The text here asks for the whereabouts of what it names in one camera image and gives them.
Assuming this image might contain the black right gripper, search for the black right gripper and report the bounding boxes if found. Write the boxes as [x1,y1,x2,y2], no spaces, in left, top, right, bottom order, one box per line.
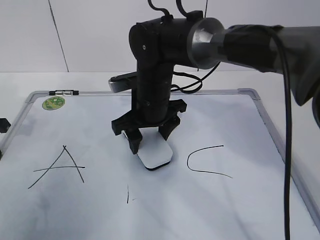
[111,63,187,154]

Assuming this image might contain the white rectangular whiteboard eraser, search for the white rectangular whiteboard eraser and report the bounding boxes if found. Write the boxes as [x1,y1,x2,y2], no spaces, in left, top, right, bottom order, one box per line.
[135,128,173,171]

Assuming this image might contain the white board with aluminium frame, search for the white board with aluminium frame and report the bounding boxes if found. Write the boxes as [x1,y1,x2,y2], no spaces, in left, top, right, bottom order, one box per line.
[0,87,320,240]

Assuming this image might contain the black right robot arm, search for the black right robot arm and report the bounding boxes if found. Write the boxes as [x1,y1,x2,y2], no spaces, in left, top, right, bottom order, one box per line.
[109,11,320,154]

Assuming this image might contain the round green sticker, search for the round green sticker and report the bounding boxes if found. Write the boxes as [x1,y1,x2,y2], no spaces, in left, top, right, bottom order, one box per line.
[42,96,66,111]

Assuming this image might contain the black silver hanging clip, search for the black silver hanging clip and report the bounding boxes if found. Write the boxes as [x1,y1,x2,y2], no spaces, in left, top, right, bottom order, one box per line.
[48,90,79,96]

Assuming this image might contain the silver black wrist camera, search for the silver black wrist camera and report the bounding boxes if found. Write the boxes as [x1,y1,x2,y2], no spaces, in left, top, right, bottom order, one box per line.
[108,72,138,93]

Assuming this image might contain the black cable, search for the black cable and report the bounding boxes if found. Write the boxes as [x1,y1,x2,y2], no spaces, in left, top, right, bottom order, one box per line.
[147,0,293,240]

